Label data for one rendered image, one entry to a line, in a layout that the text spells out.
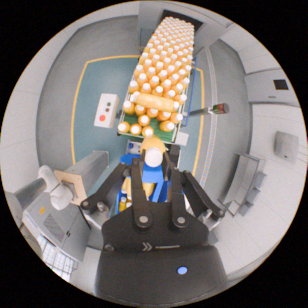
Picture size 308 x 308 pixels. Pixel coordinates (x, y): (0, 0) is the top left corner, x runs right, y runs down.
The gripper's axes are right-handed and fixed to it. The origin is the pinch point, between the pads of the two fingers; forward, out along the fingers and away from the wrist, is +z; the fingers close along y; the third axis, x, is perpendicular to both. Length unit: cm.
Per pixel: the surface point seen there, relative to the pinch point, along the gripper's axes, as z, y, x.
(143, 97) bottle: 30.4, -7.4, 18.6
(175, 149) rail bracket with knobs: 49, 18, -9
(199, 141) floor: 158, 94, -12
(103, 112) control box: 35.9, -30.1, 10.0
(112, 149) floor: 138, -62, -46
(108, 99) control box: 36.8, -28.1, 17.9
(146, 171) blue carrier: 23.4, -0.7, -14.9
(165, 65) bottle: 45, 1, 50
